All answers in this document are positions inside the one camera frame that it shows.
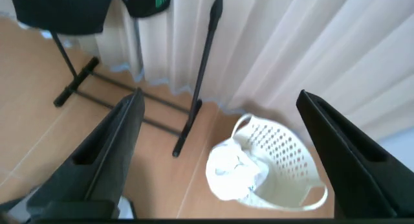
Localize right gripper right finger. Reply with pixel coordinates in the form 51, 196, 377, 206
295, 89, 414, 219

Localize black clothes rack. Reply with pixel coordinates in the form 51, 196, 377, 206
50, 0, 226, 159

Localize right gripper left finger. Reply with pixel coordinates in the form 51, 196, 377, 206
25, 87, 146, 219

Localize black shorts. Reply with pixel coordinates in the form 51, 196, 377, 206
8, 0, 173, 36

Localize white garment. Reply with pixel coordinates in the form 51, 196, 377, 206
205, 137, 270, 202

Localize white laundry basket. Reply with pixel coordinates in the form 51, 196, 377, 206
206, 113, 329, 213

